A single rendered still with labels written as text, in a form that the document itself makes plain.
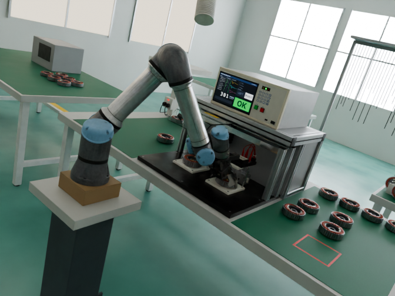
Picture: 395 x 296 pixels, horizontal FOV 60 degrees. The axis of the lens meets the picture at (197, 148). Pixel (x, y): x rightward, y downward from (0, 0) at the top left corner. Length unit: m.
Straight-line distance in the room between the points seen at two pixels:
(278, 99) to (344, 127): 6.48
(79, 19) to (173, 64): 5.23
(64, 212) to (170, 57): 0.68
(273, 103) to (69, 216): 1.06
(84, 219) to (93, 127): 0.34
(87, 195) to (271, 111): 0.95
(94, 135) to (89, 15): 5.31
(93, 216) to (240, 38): 8.48
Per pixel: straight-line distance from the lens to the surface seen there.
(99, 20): 6.67
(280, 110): 1.74
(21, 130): 2.86
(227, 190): 1.71
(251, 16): 9.46
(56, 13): 6.27
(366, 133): 8.07
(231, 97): 1.88
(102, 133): 1.33
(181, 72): 1.29
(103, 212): 1.36
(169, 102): 2.88
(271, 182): 1.74
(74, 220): 1.30
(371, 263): 1.70
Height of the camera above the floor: 1.46
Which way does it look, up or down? 18 degrees down
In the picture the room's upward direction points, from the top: 15 degrees clockwise
